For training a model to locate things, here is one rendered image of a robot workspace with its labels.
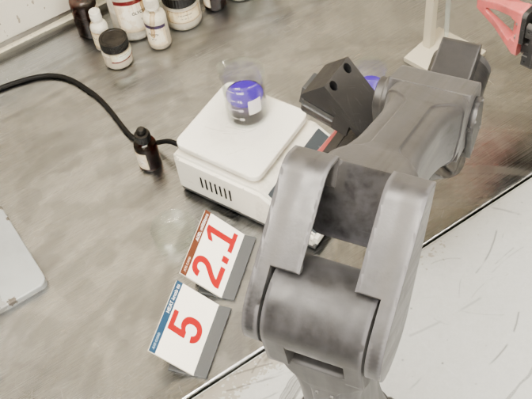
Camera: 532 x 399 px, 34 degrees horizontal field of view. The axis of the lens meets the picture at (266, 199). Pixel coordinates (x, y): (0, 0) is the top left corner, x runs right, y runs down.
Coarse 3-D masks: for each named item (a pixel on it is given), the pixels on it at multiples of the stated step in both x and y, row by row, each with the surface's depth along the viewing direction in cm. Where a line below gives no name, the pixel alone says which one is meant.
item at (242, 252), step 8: (240, 232) 105; (192, 240) 101; (240, 240) 104; (248, 240) 104; (240, 248) 104; (248, 248) 104; (232, 256) 103; (240, 256) 103; (248, 256) 103; (232, 264) 102; (240, 264) 102; (232, 272) 102; (240, 272) 102; (192, 280) 99; (224, 280) 101; (232, 280) 101; (240, 280) 101; (200, 288) 101; (208, 288) 99; (224, 288) 100; (232, 288) 100; (216, 296) 100; (224, 296) 100; (232, 296) 100
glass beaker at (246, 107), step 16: (224, 64) 101; (240, 64) 102; (256, 64) 101; (224, 80) 98; (240, 80) 104; (256, 80) 98; (224, 96) 101; (240, 96) 99; (256, 96) 100; (240, 112) 102; (256, 112) 102; (240, 128) 104
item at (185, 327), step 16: (176, 304) 96; (192, 304) 97; (208, 304) 98; (176, 320) 95; (192, 320) 97; (176, 336) 95; (192, 336) 96; (160, 352) 93; (176, 352) 94; (192, 352) 95
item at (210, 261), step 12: (216, 228) 103; (228, 228) 104; (204, 240) 101; (216, 240) 102; (228, 240) 103; (204, 252) 101; (216, 252) 102; (228, 252) 102; (192, 264) 99; (204, 264) 100; (216, 264) 101; (228, 264) 102; (192, 276) 98; (204, 276) 99; (216, 276) 100; (216, 288) 100
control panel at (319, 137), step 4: (316, 132) 106; (320, 132) 106; (312, 136) 105; (316, 136) 105; (320, 136) 106; (324, 136) 106; (328, 136) 106; (312, 140) 105; (316, 140) 105; (320, 140) 105; (324, 140) 106; (308, 144) 105; (312, 144) 105; (316, 144) 105; (320, 144) 105; (312, 148) 105; (316, 148) 105; (272, 188) 101; (272, 192) 101; (316, 232) 101
